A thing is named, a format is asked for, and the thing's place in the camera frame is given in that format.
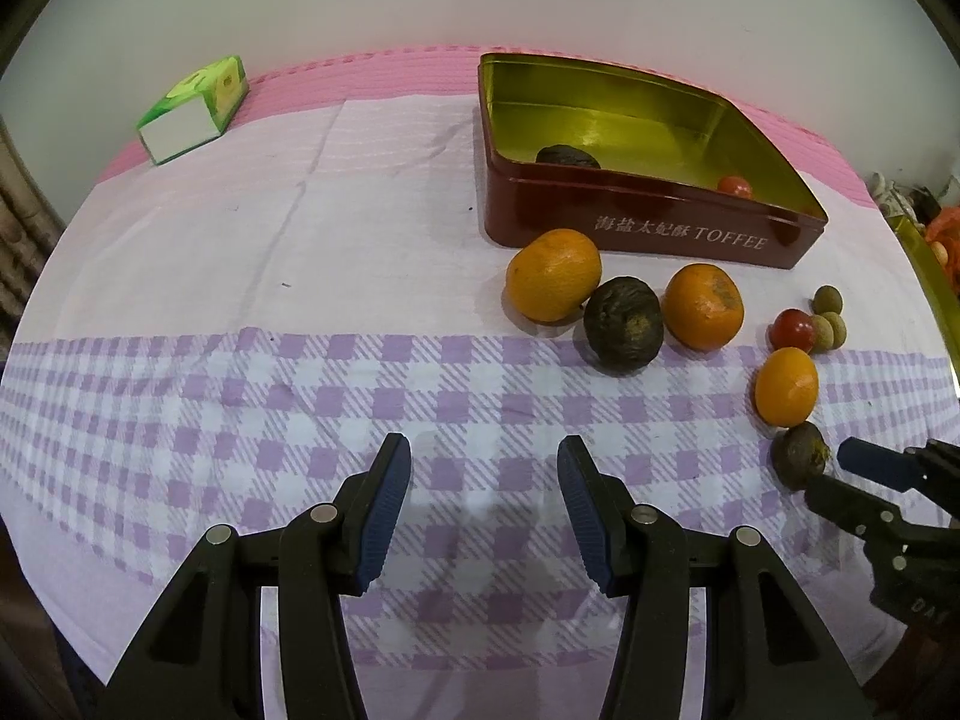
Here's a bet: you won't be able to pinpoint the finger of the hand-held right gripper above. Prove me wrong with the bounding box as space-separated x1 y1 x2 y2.
838 437 960 522
805 471 960 552

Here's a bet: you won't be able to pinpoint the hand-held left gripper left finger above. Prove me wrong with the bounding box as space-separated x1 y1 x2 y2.
97 433 413 720

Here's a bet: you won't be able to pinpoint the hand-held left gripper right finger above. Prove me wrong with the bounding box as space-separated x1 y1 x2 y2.
556 435 875 720

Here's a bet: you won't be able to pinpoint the small dark wrinkled fruit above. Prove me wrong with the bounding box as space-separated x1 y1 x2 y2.
772 421 830 491

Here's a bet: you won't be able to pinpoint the large dark wrinkled fruit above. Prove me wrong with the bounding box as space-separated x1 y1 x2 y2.
583 277 665 370

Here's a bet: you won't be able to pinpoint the orange mandarin with brown scar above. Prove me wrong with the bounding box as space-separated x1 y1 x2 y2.
665 263 744 352

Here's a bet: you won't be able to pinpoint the large orange mandarin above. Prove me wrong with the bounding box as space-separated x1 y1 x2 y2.
506 229 603 323

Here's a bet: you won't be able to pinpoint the red tin box gold inside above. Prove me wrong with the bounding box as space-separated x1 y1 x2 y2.
478 52 828 271

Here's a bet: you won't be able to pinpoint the small oval orange mandarin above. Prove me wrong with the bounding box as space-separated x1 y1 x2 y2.
754 347 820 427

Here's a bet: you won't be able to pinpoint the gold tin lid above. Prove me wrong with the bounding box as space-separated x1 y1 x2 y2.
889 214 960 391

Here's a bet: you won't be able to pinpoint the orange plastic bag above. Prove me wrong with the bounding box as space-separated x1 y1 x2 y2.
926 208 960 278

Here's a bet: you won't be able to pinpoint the patterned snack packet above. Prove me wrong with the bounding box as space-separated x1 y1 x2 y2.
870 172 942 220

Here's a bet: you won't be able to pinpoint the pink and purple plaid tablecloth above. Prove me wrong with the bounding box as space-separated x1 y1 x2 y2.
0 45 960 720

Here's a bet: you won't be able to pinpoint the green and white tissue box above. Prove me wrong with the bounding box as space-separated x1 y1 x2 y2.
136 55 250 166

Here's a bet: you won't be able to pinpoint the brown patterned curtain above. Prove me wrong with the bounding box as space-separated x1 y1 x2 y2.
0 112 68 331

